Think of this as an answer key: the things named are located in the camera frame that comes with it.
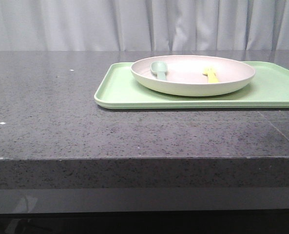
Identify cream round plate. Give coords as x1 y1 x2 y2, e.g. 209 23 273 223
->
131 55 256 97

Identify yellow plastic fork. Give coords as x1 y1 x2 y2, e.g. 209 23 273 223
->
203 67 219 83

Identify light green spoon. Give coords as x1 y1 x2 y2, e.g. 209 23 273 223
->
151 61 168 80

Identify green rectangular tray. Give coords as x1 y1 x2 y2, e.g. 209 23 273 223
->
94 61 289 110

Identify white curtain backdrop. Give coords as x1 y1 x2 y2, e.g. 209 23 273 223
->
0 0 289 51

